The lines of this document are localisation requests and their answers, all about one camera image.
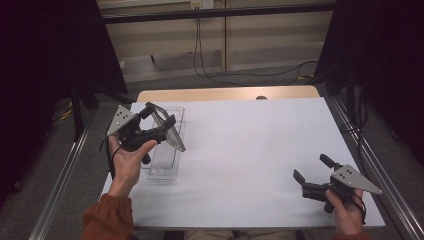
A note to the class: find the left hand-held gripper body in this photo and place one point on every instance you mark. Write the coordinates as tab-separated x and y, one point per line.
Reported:
131	133

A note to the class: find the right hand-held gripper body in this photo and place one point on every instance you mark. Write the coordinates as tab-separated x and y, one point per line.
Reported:
350	180

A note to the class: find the clear plastic tray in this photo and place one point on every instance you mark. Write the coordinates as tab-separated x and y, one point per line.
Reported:
165	160

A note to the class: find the person's right hand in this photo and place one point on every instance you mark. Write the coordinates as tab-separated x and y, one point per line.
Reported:
348	216

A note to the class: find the person's left hand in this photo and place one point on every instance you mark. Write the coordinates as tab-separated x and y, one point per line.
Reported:
125	170

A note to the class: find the white table sheet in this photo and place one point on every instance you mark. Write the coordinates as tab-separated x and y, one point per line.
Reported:
250	160

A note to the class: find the black stand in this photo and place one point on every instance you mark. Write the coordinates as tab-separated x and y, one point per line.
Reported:
78	113
350	96

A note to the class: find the wooden table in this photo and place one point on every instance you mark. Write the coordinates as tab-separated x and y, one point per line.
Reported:
216	94

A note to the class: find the small dark knob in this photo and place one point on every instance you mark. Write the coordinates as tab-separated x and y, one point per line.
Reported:
261	97

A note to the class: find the black curtain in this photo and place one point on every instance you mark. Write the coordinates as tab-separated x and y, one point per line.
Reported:
43	66
383	66

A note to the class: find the metal floor rail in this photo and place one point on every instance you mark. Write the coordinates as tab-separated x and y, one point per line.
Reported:
390	186
60	186

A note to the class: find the white wall socket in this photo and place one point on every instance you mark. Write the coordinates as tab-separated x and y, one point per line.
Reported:
202	4

